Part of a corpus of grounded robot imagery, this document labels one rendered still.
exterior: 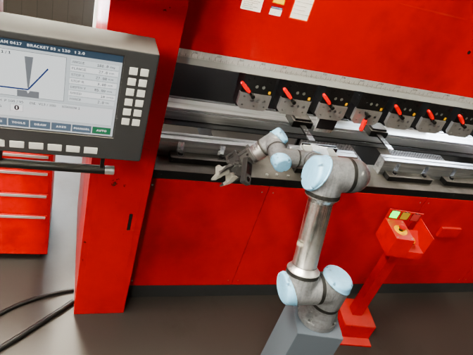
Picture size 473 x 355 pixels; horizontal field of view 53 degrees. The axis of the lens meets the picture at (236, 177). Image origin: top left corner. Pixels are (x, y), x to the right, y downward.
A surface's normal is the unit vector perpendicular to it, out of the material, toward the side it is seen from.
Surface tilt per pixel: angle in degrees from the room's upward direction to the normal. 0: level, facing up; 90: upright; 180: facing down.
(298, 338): 90
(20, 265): 0
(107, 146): 90
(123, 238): 90
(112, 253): 90
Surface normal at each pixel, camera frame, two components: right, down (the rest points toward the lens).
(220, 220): 0.23, 0.61
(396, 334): 0.26, -0.79
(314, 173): -0.91, -0.21
